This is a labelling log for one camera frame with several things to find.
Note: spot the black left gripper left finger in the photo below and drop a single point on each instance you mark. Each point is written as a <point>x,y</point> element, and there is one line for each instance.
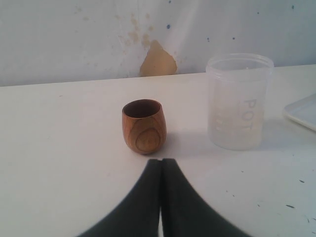
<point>137,215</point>

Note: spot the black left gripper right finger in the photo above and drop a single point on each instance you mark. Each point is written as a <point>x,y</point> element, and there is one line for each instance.
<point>184,213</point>

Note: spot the brown wooden cup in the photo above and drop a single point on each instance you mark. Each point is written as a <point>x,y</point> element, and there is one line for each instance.
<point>144,126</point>

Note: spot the translucent white plastic cup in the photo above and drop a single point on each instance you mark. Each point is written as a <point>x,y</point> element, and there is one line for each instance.
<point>237,91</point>

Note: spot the white rectangular tray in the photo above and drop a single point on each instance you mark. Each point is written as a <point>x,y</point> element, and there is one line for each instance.
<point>302,112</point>

